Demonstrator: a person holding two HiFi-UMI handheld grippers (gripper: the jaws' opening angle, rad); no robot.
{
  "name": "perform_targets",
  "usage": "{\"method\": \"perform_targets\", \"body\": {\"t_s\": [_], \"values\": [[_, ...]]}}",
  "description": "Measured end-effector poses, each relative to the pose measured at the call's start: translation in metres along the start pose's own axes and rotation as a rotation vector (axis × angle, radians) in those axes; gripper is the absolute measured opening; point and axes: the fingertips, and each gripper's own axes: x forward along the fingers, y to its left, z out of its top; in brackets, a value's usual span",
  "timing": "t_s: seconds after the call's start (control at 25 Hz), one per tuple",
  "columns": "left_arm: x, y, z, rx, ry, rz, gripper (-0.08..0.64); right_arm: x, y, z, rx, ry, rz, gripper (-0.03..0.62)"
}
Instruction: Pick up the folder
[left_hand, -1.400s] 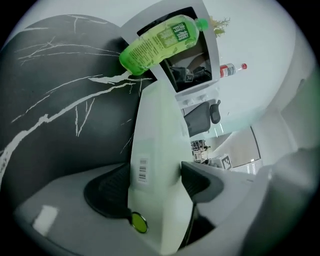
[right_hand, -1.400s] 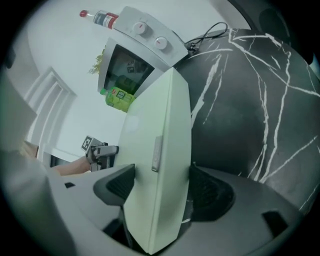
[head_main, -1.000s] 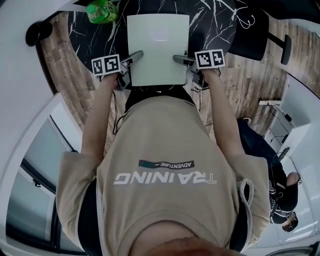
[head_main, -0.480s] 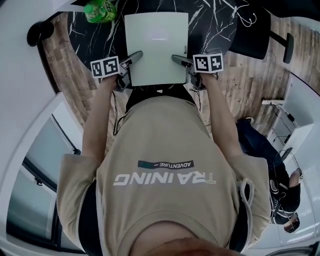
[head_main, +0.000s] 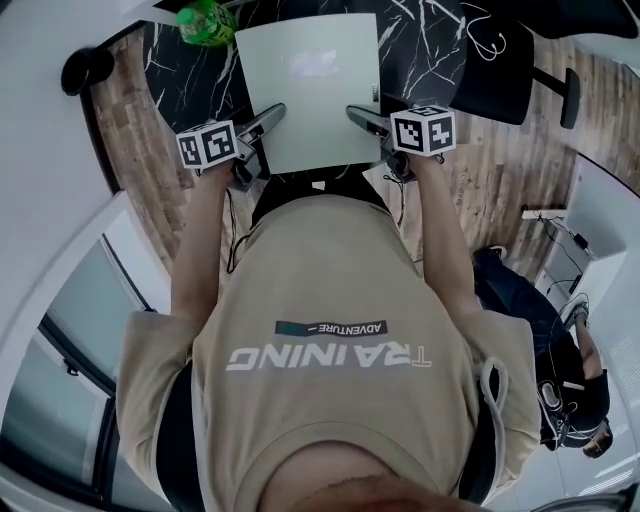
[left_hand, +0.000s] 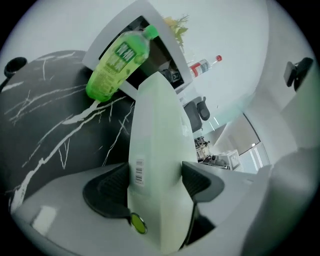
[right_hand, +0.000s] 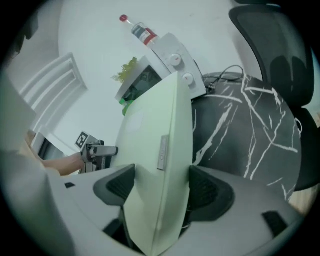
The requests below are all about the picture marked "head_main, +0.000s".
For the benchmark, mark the beige printed T-shirt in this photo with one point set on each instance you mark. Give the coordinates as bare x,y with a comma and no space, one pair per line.
325,350

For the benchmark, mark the black marble-pattern table top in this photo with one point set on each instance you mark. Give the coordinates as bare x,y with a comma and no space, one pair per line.
190,85

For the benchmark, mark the person's right forearm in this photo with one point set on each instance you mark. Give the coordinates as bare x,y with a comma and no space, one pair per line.
442,240

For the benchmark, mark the black office chair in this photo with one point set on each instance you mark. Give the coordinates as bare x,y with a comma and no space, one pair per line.
495,85

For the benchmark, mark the black framed window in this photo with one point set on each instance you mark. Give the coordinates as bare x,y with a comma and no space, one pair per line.
75,360

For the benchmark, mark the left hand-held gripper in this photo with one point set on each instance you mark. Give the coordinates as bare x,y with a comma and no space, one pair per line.
210,145

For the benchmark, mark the person's left forearm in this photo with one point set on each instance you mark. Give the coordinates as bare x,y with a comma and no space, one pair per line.
200,240

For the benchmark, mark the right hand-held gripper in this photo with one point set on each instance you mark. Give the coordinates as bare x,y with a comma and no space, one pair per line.
425,131

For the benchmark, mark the black trousers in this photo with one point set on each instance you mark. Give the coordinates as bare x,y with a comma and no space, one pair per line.
320,197

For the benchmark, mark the white side table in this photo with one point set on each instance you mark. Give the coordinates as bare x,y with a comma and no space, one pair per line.
595,220

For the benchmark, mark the green drink bottle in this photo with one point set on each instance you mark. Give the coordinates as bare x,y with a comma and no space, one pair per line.
205,22

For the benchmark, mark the white rectangular board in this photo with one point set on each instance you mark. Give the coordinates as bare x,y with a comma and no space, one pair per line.
310,95

